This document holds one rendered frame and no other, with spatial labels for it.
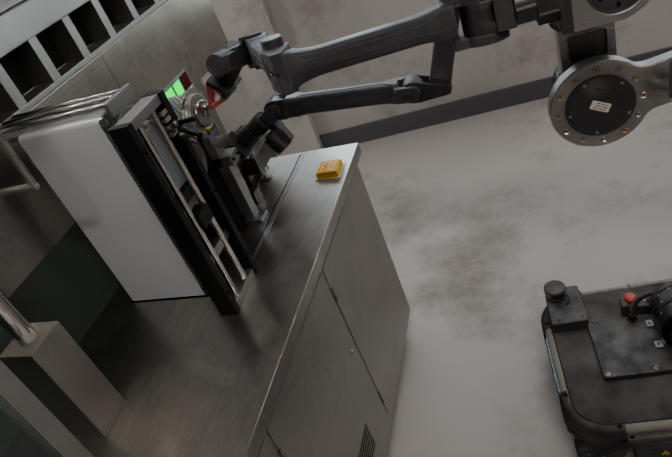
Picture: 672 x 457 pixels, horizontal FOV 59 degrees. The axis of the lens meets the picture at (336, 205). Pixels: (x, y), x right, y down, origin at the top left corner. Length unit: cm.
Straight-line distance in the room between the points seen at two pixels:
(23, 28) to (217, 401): 107
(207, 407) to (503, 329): 140
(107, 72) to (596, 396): 172
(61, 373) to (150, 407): 21
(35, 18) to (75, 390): 98
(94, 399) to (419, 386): 129
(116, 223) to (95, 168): 16
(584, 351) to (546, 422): 29
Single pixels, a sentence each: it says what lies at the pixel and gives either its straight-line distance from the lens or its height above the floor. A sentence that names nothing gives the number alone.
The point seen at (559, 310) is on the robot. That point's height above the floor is 28.
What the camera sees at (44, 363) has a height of 114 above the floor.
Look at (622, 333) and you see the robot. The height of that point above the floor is 26.
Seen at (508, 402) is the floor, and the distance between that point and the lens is 223.
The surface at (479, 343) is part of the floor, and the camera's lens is 240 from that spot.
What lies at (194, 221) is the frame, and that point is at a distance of 139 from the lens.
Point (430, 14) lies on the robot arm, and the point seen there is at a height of 148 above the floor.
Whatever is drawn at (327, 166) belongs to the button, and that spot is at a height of 92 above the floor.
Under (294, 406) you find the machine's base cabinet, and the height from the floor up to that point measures 74.
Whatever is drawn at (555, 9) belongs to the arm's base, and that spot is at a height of 144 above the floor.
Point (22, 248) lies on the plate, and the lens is 163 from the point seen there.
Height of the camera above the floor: 181
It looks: 32 degrees down
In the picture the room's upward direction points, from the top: 22 degrees counter-clockwise
